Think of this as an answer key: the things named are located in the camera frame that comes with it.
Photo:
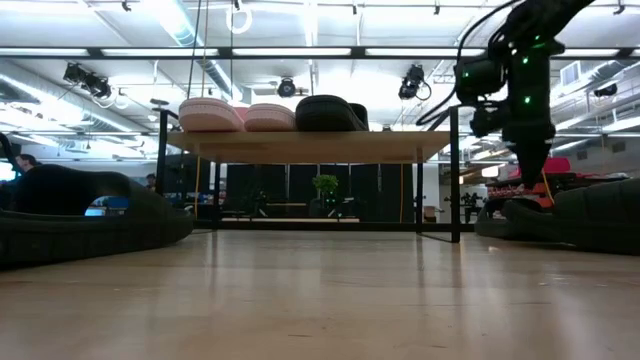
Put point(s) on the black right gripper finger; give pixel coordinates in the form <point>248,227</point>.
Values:
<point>530,160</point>

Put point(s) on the black rubber slide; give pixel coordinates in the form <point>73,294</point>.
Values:
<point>100,240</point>
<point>600,220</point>
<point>492,222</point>
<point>325,115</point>

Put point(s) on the pink rubber slide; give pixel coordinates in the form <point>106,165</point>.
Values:
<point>207,117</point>
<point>270,120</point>

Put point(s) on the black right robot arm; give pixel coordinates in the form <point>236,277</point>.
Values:
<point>550,15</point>

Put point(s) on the wooden shelf black metal legs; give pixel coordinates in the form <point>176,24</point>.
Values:
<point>310,147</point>

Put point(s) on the black ceiling spotlight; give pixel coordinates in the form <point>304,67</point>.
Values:
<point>412,82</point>
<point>286,88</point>
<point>87,82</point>

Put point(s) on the green potted plant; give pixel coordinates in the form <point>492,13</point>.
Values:
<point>325,184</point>

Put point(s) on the black partition panels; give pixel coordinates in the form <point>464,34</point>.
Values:
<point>300,185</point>

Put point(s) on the person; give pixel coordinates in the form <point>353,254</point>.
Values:
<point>25,162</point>
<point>150,181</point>

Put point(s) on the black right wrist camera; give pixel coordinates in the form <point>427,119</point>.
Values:
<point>487,122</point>

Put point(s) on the black aluminium rig frame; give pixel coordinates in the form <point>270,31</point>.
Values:
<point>225,52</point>

